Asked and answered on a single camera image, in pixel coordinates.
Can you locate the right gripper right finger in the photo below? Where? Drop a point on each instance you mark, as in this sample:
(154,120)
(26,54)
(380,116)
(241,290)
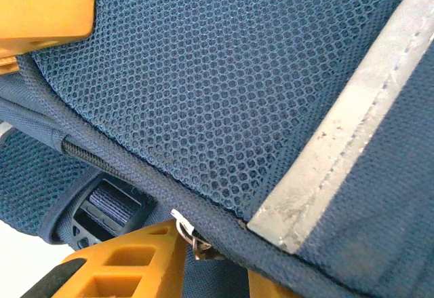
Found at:
(135,271)

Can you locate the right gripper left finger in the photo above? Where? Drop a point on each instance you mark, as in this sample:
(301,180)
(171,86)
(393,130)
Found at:
(44,9)

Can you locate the navy blue backpack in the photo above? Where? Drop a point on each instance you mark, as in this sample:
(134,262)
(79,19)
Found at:
(217,91)

